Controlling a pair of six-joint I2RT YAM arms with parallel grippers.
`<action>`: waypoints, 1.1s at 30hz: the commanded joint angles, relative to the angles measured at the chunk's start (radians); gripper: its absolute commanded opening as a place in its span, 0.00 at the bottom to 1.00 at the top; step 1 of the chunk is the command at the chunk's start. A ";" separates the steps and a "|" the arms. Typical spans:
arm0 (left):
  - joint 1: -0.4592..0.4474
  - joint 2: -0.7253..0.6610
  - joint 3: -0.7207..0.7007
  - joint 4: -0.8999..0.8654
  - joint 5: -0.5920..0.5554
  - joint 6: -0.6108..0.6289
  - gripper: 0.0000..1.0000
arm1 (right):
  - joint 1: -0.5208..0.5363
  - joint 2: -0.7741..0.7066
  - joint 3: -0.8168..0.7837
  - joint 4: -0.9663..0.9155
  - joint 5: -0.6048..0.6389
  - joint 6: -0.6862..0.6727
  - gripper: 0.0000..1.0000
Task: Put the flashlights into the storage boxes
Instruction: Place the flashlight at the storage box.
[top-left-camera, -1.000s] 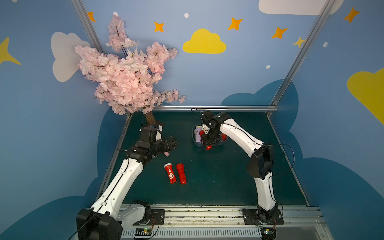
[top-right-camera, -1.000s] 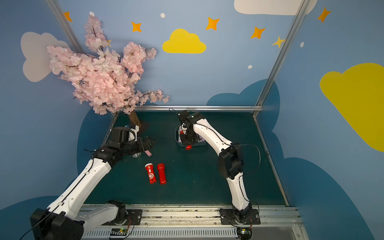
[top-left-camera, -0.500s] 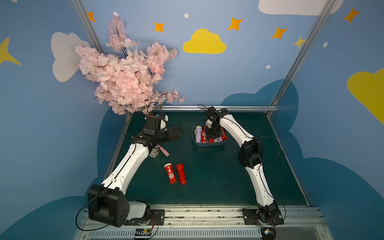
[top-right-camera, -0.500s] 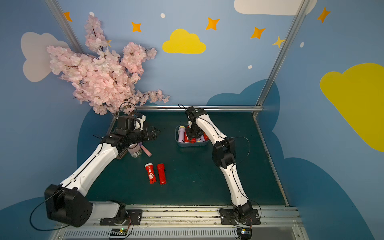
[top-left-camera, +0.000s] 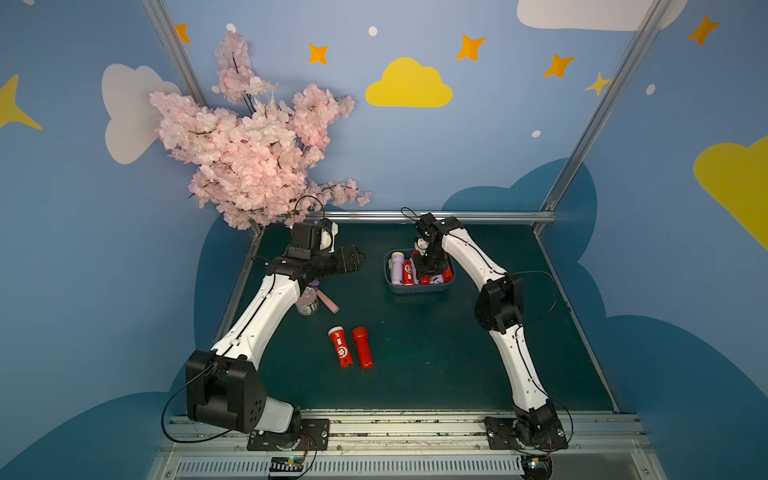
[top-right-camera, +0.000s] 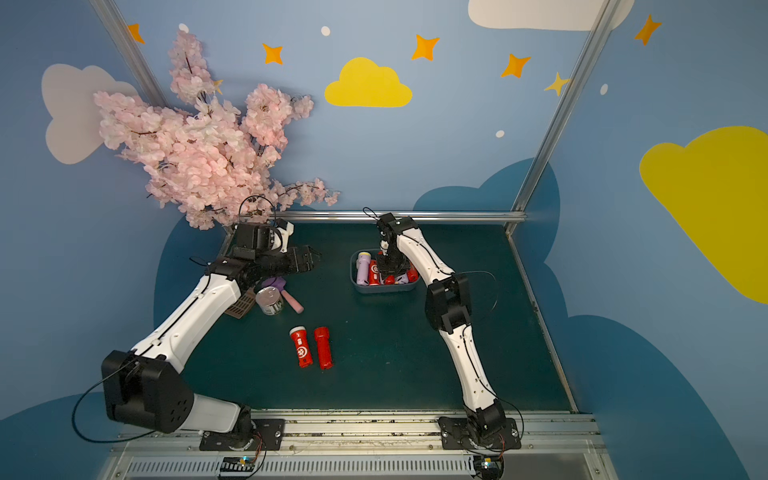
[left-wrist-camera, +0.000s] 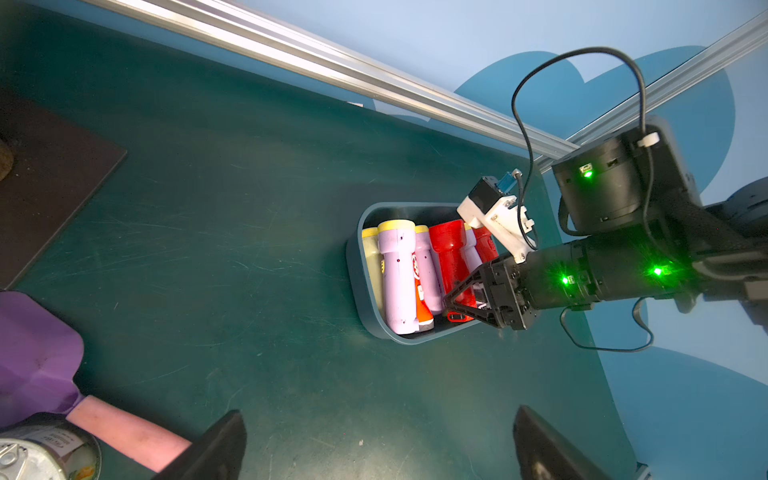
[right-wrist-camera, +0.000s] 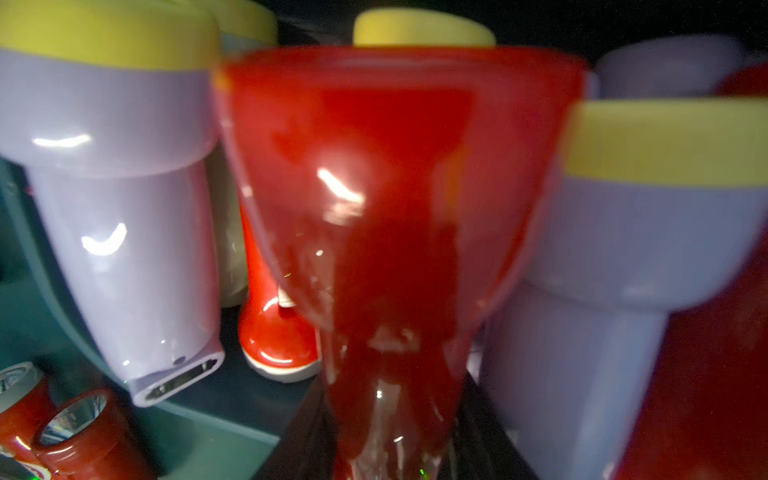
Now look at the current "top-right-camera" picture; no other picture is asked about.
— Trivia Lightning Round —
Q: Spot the red flashlight slanted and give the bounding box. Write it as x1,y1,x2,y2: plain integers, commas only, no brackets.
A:
406,265,420,283

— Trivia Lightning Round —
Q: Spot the blue-grey plastic storage box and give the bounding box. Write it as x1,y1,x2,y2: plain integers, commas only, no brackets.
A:
350,250,421,295

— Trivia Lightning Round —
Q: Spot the purple flashlight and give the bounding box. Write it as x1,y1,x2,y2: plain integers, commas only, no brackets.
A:
356,251,372,286

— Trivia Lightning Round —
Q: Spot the red flashlight white head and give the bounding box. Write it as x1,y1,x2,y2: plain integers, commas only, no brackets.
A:
289,326,313,368

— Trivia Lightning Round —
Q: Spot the red flashlight white logo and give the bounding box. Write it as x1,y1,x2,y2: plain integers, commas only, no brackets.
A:
368,260,381,286

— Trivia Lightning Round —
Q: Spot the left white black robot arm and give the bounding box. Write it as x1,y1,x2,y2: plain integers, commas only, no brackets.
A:
98,220,319,451

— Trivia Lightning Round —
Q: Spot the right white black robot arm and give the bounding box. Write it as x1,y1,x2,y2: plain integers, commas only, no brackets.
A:
373,213,524,452

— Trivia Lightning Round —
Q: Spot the brown slotted litter scoop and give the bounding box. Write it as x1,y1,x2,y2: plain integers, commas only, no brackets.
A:
225,288,256,319

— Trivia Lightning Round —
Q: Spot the metal tin can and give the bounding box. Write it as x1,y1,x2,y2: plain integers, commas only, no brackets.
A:
255,286,283,316

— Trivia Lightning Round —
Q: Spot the pink cherry blossom tree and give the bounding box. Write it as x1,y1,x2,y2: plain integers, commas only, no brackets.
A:
93,31,340,230

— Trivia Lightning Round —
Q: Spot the left control circuit board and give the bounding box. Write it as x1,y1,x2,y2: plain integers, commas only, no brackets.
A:
217,456,257,479

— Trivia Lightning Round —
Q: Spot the control circuit board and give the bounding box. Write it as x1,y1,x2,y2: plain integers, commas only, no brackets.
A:
472,456,505,480
217,456,257,479

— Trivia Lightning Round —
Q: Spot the right control circuit board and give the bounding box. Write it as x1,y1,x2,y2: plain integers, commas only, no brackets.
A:
472,456,505,480

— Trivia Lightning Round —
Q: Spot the purple spatula pink handle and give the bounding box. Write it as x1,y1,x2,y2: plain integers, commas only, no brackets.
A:
262,277,304,314

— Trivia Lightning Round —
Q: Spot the horizontal aluminium frame rail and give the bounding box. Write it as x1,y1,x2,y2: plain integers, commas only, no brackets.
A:
278,210,526,224

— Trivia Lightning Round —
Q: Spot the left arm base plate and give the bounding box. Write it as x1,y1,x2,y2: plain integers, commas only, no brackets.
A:
199,418,286,452

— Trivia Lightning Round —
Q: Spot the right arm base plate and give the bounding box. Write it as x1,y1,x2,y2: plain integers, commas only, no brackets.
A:
437,416,522,452

